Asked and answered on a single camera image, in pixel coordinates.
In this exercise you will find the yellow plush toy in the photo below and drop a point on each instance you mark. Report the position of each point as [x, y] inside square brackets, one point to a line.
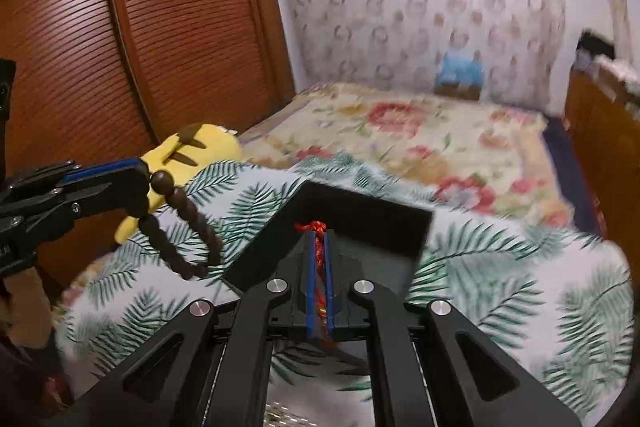
[192, 149]

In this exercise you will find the palm leaf tablecloth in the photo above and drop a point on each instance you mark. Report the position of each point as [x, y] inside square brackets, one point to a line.
[504, 323]

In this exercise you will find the wooden louvered wardrobe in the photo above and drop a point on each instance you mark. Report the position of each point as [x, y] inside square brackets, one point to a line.
[98, 80]

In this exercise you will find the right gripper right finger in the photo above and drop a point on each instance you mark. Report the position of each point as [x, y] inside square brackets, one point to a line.
[349, 313]

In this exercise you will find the stack of papers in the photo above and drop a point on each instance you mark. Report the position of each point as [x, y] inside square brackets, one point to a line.
[620, 77]

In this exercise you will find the patterned lace curtain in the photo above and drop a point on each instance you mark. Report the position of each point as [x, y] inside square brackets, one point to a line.
[509, 45]

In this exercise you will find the black jewelry box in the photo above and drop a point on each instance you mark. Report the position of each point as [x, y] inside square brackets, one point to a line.
[386, 237]

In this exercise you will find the blue cloth on box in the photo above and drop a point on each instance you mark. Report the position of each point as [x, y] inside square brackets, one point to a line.
[460, 77]

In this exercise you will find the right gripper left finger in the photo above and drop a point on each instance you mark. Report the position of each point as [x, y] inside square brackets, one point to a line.
[292, 310]

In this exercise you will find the dark folded clothes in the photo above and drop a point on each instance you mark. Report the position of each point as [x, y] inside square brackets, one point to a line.
[593, 44]

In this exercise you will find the floral bed quilt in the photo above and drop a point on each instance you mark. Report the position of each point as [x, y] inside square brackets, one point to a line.
[486, 157]

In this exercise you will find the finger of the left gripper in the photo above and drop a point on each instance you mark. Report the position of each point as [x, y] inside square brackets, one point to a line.
[106, 197]
[110, 167]

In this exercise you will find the wooden sideboard cabinet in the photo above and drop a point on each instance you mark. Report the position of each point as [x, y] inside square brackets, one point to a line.
[605, 137]

